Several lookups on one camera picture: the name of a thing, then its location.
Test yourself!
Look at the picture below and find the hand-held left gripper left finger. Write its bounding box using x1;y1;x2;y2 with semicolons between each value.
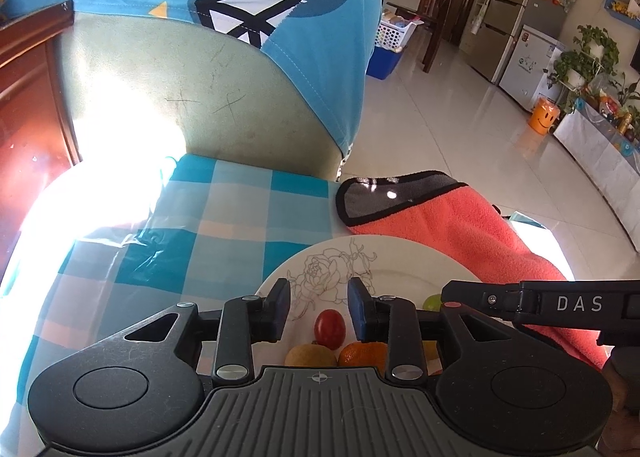
122;278;292;384

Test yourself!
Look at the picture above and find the red brown wooden headboard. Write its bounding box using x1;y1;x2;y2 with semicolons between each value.
0;2;83;278

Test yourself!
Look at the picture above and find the dark blue plastic bin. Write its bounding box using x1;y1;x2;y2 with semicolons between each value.
366;44;403;81

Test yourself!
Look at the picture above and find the blue white checked tablecloth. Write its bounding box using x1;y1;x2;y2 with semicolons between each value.
0;153;351;438

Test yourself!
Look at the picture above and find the potted trailing green plant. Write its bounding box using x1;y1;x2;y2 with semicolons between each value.
547;51;588;90
572;24;621;75

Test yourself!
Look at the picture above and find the white plastic basket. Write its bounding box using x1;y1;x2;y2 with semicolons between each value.
376;19;426;52

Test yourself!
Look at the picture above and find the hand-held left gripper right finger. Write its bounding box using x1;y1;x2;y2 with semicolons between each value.
347;277;515;383

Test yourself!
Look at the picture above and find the silver refrigerator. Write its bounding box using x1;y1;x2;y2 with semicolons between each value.
469;0;543;84

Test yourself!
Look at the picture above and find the orange smiley face bucket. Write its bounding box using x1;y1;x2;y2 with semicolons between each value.
528;98;560;134

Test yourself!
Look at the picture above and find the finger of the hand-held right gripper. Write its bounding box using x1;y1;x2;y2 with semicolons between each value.
440;279;522;324

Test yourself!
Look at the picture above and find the white chest freezer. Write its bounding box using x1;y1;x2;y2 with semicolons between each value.
498;24;567;112

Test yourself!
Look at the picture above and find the coral fleece towel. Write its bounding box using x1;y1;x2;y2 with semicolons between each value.
335;169;608;370

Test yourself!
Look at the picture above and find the white plate with line drawing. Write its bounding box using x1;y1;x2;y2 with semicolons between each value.
254;235;483;375

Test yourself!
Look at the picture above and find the brown yellow jujube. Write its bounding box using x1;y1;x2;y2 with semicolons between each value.
284;343;338;368

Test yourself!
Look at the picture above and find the red cherry tomato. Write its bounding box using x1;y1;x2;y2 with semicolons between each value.
313;309;346;349

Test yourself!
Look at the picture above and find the dark wooden chair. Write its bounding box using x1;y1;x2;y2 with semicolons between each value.
387;0;463;74

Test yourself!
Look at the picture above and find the orange mandarin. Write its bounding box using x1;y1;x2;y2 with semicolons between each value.
338;342;388;369

